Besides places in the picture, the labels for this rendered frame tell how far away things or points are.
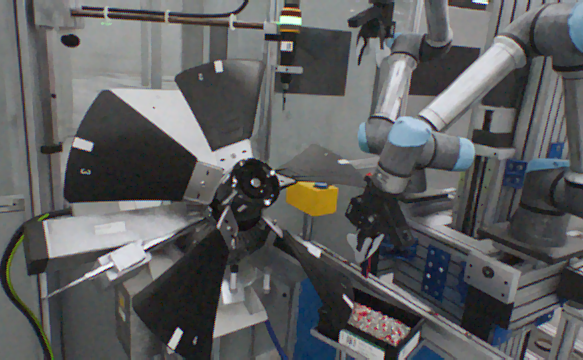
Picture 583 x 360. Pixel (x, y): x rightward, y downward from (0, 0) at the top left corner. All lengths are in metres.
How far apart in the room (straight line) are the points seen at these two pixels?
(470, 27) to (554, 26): 4.28
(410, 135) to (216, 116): 0.45
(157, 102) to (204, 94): 0.23
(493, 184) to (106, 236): 1.17
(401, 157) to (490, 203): 0.72
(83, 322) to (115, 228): 0.88
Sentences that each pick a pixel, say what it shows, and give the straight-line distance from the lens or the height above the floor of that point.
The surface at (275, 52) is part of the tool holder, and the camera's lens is 0.98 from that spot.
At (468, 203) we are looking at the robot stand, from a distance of 1.64.
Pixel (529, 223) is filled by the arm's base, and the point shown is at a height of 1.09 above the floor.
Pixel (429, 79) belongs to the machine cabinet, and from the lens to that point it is 5.11.
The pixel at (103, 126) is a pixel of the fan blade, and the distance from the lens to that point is 0.91.
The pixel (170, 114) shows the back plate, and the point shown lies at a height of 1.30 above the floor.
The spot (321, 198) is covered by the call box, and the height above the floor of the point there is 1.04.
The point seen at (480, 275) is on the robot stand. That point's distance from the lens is 1.34.
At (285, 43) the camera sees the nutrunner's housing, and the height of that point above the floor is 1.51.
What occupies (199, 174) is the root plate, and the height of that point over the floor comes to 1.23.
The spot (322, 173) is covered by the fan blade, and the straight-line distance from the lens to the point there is 1.09.
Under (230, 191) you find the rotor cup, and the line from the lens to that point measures 0.90.
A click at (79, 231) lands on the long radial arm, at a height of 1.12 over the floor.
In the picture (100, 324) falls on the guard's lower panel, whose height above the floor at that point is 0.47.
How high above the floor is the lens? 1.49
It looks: 16 degrees down
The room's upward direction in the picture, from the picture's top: 5 degrees clockwise
